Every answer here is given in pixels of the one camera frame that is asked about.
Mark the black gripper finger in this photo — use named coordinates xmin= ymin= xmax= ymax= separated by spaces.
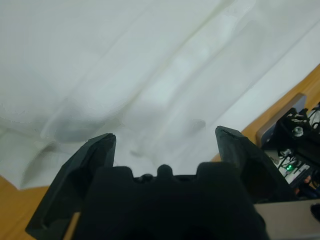
xmin=24 ymin=133 xmax=117 ymax=240
xmin=215 ymin=125 xmax=299 ymax=204

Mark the white t-shirt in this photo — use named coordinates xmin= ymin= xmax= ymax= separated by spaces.
xmin=0 ymin=0 xmax=320 ymax=192

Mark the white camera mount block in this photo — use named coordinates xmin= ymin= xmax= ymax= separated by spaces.
xmin=256 ymin=93 xmax=320 ymax=191

